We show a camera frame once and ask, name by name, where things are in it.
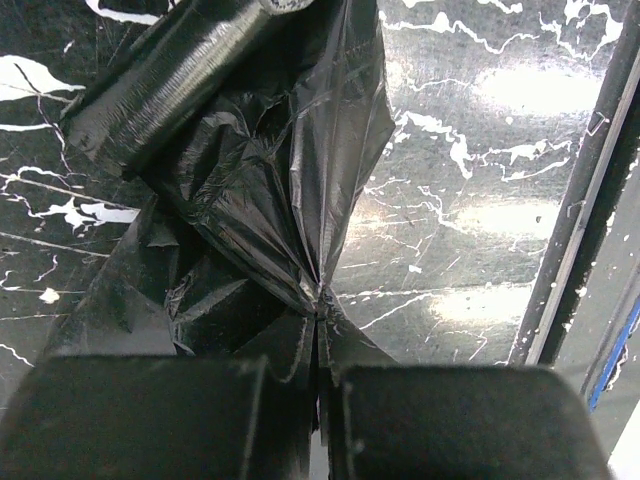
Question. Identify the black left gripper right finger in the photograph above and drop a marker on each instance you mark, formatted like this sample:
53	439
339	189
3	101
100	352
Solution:
417	422

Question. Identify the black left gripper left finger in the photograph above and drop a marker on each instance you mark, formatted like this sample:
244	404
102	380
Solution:
154	418

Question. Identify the black trash bag roll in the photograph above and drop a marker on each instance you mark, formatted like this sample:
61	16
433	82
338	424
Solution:
166	75

